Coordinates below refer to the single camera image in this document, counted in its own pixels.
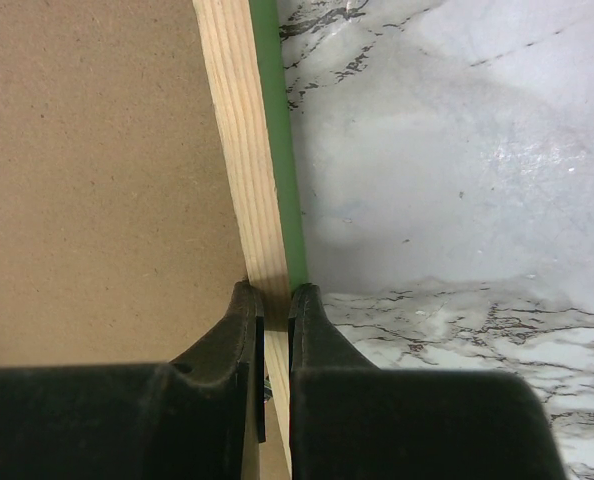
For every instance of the wooden picture frame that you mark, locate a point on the wooden picture frame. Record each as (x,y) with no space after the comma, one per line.
(243,56)

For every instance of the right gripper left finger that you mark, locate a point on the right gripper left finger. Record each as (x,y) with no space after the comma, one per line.
(198,416)

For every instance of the brown frame backing board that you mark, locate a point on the brown frame backing board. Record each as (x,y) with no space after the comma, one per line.
(118,240)

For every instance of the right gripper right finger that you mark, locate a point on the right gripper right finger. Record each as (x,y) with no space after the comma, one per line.
(352,420)

